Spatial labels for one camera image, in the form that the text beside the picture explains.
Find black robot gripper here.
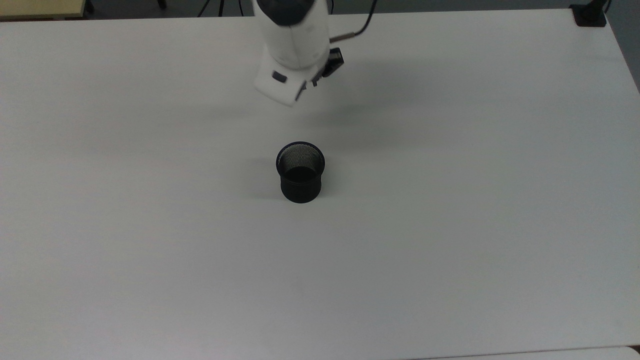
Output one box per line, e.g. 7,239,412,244
294,47,345,104

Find black mesh pen cup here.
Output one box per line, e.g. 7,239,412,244
276,141,326,204

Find black tripod legs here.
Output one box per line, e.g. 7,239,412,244
197,0,246,18

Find light wooden side table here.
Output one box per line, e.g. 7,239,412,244
0,0,95,21

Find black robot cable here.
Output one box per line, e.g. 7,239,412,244
329,0,379,44

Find black table clamp mount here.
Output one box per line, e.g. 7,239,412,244
569,0,612,28

